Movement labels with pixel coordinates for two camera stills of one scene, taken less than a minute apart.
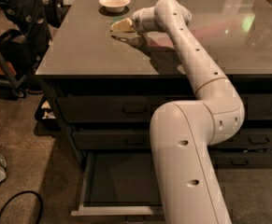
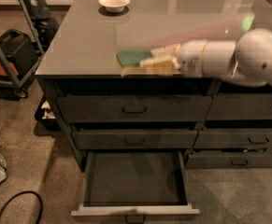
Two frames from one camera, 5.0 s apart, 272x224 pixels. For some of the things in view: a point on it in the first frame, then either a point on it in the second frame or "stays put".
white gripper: x=136 y=22 to x=191 y=57
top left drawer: x=113 y=108 stays put
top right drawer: x=264 y=106 stays put
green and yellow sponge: x=117 y=19 to x=132 y=57
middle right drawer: x=254 y=138 stays put
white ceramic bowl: x=114 y=3 stays put
